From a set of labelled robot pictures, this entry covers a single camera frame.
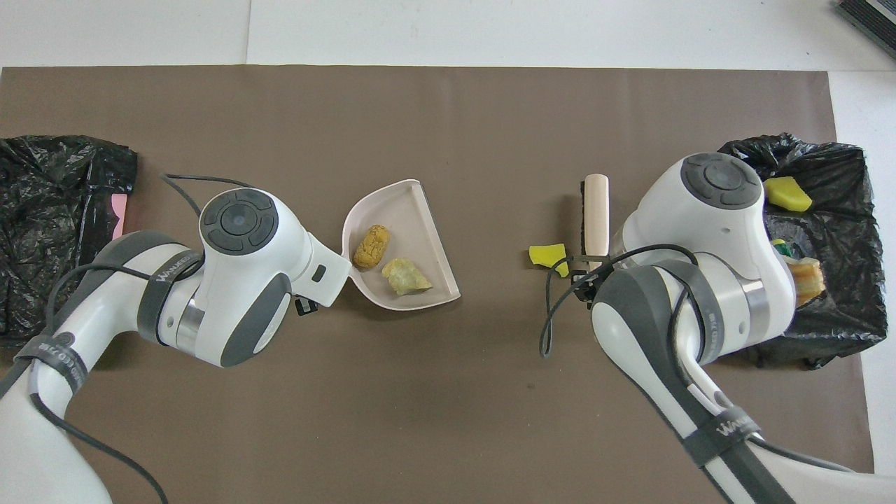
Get brown bread roll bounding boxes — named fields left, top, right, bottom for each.
left=352, top=224, right=391, bottom=270

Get brown table mat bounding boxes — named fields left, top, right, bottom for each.
left=0, top=66, right=876, bottom=504

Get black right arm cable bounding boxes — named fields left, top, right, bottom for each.
left=539, top=244, right=855, bottom=471

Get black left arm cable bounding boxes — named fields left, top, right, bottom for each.
left=28, top=174, right=253, bottom=504

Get toy croissant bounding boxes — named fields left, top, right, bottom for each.
left=787, top=255, right=827, bottom=307

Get pale pink plastic dustpan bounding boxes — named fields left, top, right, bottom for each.
left=341, top=179, right=462, bottom=312

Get beige hand brush black bristles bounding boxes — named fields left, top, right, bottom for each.
left=580, top=174, right=610, bottom=263

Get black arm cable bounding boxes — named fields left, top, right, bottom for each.
left=28, top=174, right=253, bottom=504
left=539, top=244, right=855, bottom=471

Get black bagged pink trash bin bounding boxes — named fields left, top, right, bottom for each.
left=0, top=135, right=139, bottom=351

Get black ribbed device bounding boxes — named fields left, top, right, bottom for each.
left=836, top=0, right=896, bottom=57

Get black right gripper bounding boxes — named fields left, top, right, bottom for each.
left=568, top=255, right=614, bottom=304

